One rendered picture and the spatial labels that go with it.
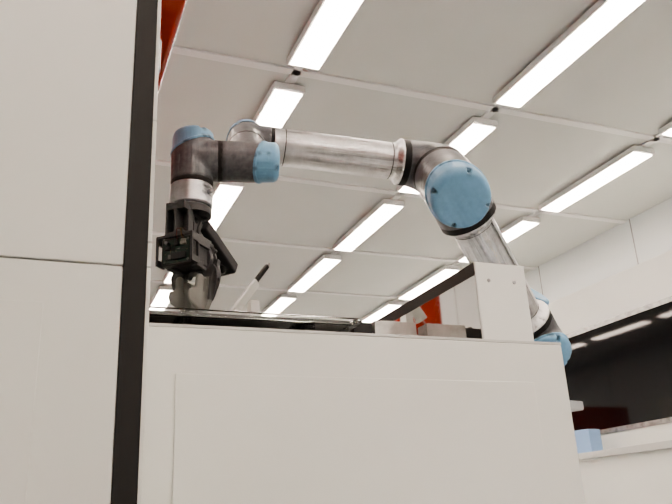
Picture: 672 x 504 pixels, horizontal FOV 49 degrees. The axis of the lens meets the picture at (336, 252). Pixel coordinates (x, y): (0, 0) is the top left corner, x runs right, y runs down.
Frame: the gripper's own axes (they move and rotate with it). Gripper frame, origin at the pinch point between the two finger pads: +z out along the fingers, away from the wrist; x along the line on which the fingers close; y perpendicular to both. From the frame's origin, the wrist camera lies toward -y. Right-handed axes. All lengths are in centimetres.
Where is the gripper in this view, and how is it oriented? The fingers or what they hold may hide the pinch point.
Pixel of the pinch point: (195, 323)
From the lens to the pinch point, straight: 126.6
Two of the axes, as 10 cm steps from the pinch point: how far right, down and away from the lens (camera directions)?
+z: 0.5, 9.4, -3.4
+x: 9.3, -1.7, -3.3
